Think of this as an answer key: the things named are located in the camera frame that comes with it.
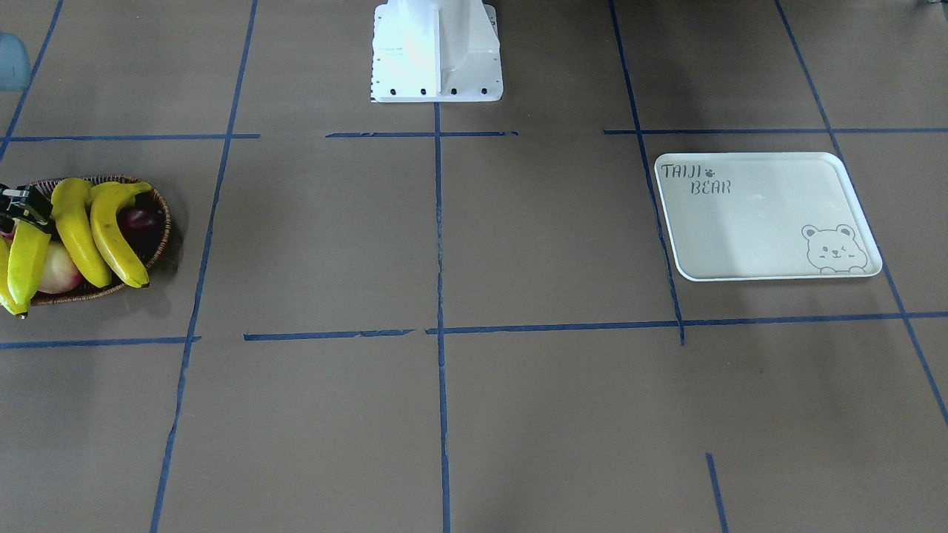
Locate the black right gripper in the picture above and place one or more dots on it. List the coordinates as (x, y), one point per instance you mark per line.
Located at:
(20, 203)

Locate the yellow banana moved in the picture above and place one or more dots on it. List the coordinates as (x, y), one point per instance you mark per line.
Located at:
(26, 264)
(108, 199)

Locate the yellow banana in basket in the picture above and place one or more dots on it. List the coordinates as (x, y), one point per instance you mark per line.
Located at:
(68, 200)

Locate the yellow banana basket edge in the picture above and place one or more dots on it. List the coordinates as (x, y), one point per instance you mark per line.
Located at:
(7, 300)

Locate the brown wicker basket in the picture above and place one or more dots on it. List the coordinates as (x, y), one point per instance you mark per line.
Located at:
(86, 291)

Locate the pink white peach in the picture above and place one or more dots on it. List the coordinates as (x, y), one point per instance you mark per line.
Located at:
(60, 274)

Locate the white bear tray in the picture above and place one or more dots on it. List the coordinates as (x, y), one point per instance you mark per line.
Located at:
(759, 216)

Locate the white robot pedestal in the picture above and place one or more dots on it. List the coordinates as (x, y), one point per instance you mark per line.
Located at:
(436, 51)

